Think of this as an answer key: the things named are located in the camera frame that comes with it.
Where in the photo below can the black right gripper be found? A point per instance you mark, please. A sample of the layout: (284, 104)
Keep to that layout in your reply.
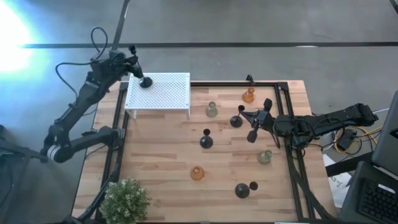
(264, 119)

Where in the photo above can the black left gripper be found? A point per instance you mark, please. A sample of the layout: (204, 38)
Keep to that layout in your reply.
(119, 62)

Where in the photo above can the short black candlestick holder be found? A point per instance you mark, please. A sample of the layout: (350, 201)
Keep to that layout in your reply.
(236, 122)
(206, 143)

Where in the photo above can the amber ribbed glass candle holder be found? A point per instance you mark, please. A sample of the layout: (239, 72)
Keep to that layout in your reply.
(197, 174)
(248, 98)

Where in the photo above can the tall black candlestick holder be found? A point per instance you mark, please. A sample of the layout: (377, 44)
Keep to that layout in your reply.
(242, 190)
(145, 82)

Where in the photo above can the green ribbed glass candle holder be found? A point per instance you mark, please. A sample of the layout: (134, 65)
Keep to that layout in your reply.
(211, 112)
(264, 157)

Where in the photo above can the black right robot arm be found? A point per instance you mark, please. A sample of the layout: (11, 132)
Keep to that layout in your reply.
(326, 119)

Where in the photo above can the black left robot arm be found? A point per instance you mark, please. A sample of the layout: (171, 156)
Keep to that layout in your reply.
(77, 96)

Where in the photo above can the white perforated metal shelf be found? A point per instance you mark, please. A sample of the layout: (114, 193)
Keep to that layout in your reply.
(168, 93)

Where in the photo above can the black power adapter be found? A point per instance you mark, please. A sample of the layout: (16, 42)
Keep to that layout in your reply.
(346, 140)

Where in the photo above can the black stand bar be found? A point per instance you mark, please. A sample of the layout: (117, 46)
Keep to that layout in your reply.
(345, 166)

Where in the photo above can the white paper sheet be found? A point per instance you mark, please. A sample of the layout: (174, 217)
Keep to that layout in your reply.
(337, 183)

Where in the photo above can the dark grey laptop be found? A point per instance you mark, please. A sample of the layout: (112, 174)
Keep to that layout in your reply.
(385, 140)

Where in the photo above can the small green potted plant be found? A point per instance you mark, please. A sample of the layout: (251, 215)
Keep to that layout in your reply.
(124, 202)

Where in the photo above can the black stand leg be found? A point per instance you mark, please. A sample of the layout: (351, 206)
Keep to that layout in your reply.
(21, 152)

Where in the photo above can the small black bracket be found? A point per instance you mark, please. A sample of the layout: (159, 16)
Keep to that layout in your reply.
(250, 79)

